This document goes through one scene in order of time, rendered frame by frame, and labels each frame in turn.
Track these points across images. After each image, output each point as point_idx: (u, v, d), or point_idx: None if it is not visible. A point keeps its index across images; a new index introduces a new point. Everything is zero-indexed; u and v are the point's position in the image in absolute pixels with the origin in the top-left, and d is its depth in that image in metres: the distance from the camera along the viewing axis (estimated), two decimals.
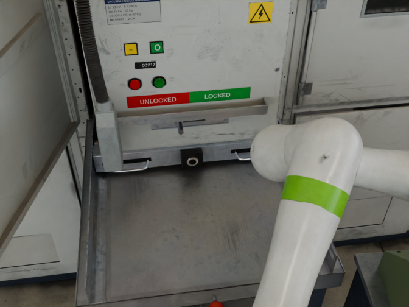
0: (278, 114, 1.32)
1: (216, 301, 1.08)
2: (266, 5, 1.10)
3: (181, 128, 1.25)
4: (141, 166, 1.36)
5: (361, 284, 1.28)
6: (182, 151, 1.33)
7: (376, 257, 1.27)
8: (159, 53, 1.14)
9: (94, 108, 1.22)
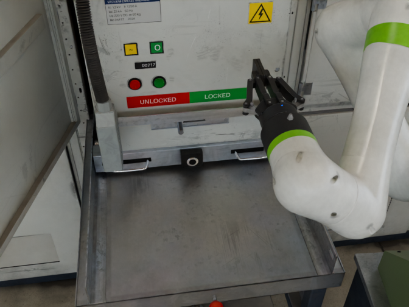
0: None
1: (216, 301, 1.08)
2: (266, 5, 1.10)
3: (181, 128, 1.25)
4: (141, 166, 1.36)
5: (361, 284, 1.28)
6: (182, 151, 1.33)
7: (376, 257, 1.27)
8: (159, 53, 1.14)
9: (94, 108, 1.22)
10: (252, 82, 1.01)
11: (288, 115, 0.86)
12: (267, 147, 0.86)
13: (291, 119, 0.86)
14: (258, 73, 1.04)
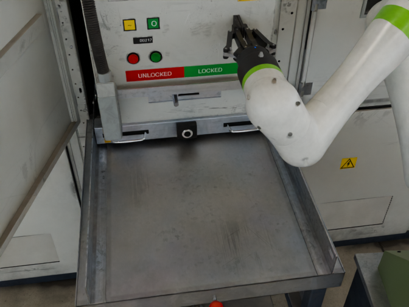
0: None
1: (216, 301, 1.08)
2: None
3: (176, 101, 1.34)
4: (139, 138, 1.45)
5: (361, 284, 1.28)
6: (178, 124, 1.42)
7: (376, 257, 1.27)
8: (155, 28, 1.24)
9: (95, 81, 1.31)
10: (231, 33, 1.18)
11: (259, 53, 1.02)
12: (241, 80, 1.03)
13: (262, 56, 1.02)
14: (237, 26, 1.20)
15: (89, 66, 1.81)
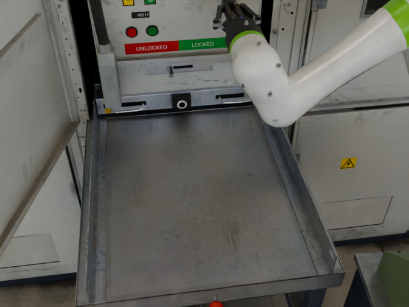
0: None
1: (216, 301, 1.08)
2: None
3: (171, 72, 1.45)
4: (137, 109, 1.56)
5: (361, 284, 1.28)
6: (173, 95, 1.53)
7: (376, 257, 1.27)
8: (151, 3, 1.35)
9: (97, 53, 1.43)
10: (221, 7, 1.29)
11: (244, 21, 1.14)
12: (229, 45, 1.14)
13: (246, 24, 1.13)
14: (226, 0, 1.31)
15: (89, 66, 1.81)
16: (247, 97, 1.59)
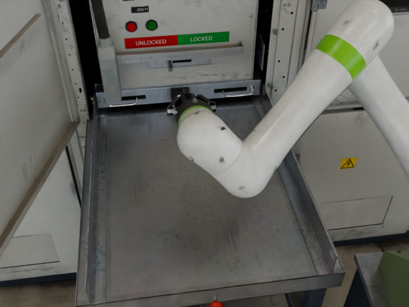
0: (254, 56, 1.55)
1: (216, 301, 1.08)
2: None
3: (170, 66, 1.47)
4: (137, 103, 1.59)
5: (361, 284, 1.28)
6: (172, 89, 1.56)
7: (376, 257, 1.27)
8: None
9: (97, 48, 1.45)
10: (178, 97, 1.29)
11: (193, 99, 1.12)
12: (178, 123, 1.10)
13: (195, 102, 1.11)
14: (184, 94, 1.32)
15: (89, 66, 1.81)
16: (249, 91, 1.62)
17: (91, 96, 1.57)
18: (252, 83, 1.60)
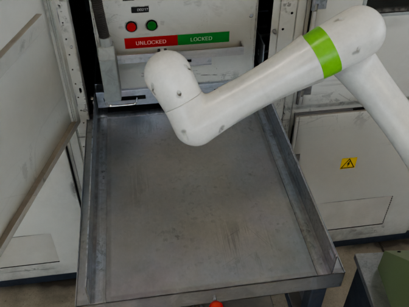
0: (254, 56, 1.55)
1: (216, 301, 1.08)
2: None
3: None
4: (137, 103, 1.59)
5: (361, 284, 1.28)
6: None
7: (376, 257, 1.27)
8: None
9: (97, 48, 1.45)
10: None
11: None
12: None
13: None
14: None
15: (89, 66, 1.81)
16: None
17: (91, 96, 1.57)
18: None
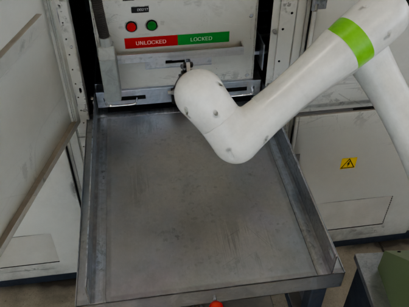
0: (254, 56, 1.55)
1: (216, 301, 1.08)
2: None
3: None
4: (137, 103, 1.59)
5: (361, 284, 1.28)
6: (172, 89, 1.56)
7: (376, 257, 1.27)
8: None
9: (97, 48, 1.45)
10: None
11: None
12: None
13: None
14: None
15: (89, 66, 1.81)
16: (249, 91, 1.62)
17: (91, 96, 1.57)
18: (252, 83, 1.60)
